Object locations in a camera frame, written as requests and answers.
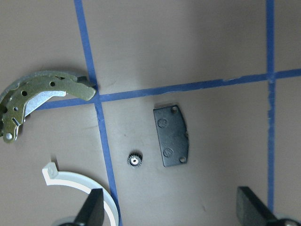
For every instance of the black brake pad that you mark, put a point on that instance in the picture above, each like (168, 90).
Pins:
(172, 135)

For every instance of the green brake shoe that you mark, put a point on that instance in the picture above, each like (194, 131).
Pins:
(28, 93)

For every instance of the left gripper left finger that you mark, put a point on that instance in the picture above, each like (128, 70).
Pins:
(92, 211)

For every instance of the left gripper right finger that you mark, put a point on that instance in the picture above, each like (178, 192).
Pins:
(251, 211)

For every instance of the white curved plastic bracket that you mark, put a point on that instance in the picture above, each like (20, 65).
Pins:
(54, 177)

